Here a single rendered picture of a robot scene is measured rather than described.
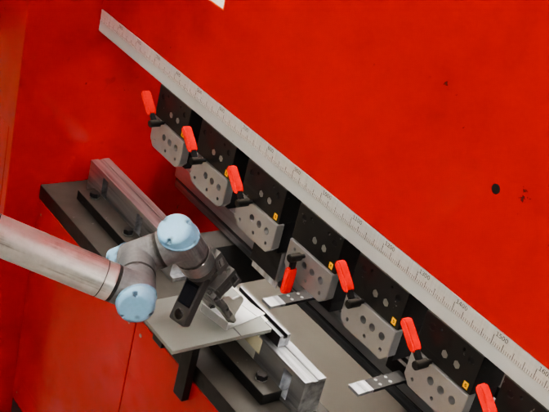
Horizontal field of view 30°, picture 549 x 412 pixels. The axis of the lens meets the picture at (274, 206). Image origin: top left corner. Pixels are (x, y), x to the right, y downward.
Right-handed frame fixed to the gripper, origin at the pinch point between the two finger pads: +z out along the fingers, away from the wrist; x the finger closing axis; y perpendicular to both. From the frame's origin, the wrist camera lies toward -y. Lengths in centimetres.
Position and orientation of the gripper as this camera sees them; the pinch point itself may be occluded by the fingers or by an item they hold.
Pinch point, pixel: (220, 314)
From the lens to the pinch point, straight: 232.1
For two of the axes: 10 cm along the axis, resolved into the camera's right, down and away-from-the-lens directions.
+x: -7.1, -4.6, 5.3
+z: 2.6, 5.3, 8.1
